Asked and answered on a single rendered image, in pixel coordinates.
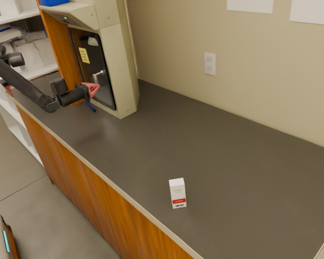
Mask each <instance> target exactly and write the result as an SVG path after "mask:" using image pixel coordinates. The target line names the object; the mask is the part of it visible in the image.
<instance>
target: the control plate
mask: <svg viewBox="0 0 324 259"><path fill-rule="evenodd" d="M49 14H51V15H52V16H54V17H55V18H57V19H58V20H61V22H63V21H64V20H65V21H67V22H70V23H67V22H63V23H66V24H71V22H72V24H71V25H75V26H80V25H79V24H77V23H76V22H74V21H73V20H71V19H70V18H68V17H67V16H64V15H59V14H53V13H49ZM61 17H62V18H61ZM62 20H63V21H62ZM73 23H74V24H73ZM80 27H81V26H80Z"/></svg>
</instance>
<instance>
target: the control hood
mask: <svg viewBox="0 0 324 259"><path fill-rule="evenodd" d="M39 8H40V9H41V10H43V11H45V12H46V13H48V14H49V13H53V14H59V15H64V16H67V17H68V18H70V19H71V20H73V21H74V22H76V23H77V24H79V25H80V26H81V27H82V28H87V29H91V30H98V29H99V24H98V20H97V15H96V10H95V6H94V5H91V4H82V3H72V2H69V3H65V4H60V5H56V6H52V7H47V6H42V5H40V6H39ZM49 15H51V14H49ZM51 16H52V15H51ZM52 17H54V16H52ZM54 18H55V17H54ZM55 19H57V18H55ZM57 20H58V19H57ZM58 21H60V20H58ZM60 22H61V21H60ZM62 23H63V22H62Z"/></svg>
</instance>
